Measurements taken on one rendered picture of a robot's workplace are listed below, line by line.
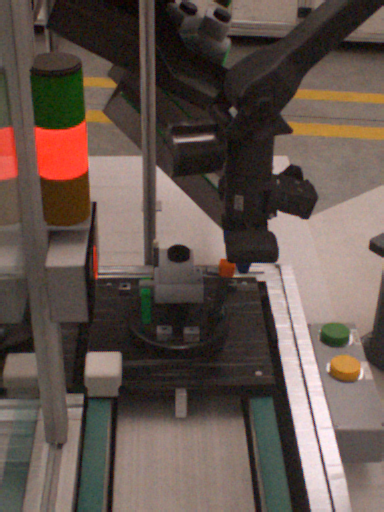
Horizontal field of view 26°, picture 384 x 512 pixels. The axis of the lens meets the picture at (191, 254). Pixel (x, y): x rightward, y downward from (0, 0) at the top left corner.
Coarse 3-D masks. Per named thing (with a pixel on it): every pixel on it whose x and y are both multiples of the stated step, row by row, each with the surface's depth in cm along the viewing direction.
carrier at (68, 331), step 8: (64, 328) 113; (72, 328) 113; (80, 328) 114; (64, 336) 112; (72, 336) 112; (64, 344) 110; (72, 344) 110; (64, 352) 109; (72, 352) 109; (64, 360) 108; (72, 360) 108; (64, 368) 106; (72, 368) 106; (72, 376) 105; (72, 384) 104; (72, 392) 104
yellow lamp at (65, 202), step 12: (48, 180) 77; (60, 180) 77; (72, 180) 77; (84, 180) 78; (48, 192) 78; (60, 192) 78; (72, 192) 78; (84, 192) 79; (48, 204) 79; (60, 204) 78; (72, 204) 79; (84, 204) 80; (48, 216) 80; (60, 216) 79; (72, 216) 79; (84, 216) 80
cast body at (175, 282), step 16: (160, 256) 108; (176, 256) 106; (192, 256) 108; (160, 272) 106; (176, 272) 106; (192, 272) 107; (144, 288) 110; (160, 288) 108; (176, 288) 108; (192, 288) 108
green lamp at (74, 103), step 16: (32, 80) 72; (48, 80) 72; (64, 80) 72; (80, 80) 73; (32, 96) 73; (48, 96) 72; (64, 96) 73; (80, 96) 74; (48, 112) 73; (64, 112) 73; (80, 112) 75; (48, 128) 74; (64, 128) 74
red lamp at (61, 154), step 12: (84, 120) 77; (36, 132) 75; (48, 132) 74; (60, 132) 74; (72, 132) 75; (84, 132) 76; (36, 144) 76; (48, 144) 75; (60, 144) 75; (72, 144) 75; (84, 144) 77; (48, 156) 76; (60, 156) 76; (72, 156) 76; (84, 156) 77; (48, 168) 76; (60, 168) 76; (72, 168) 77; (84, 168) 78
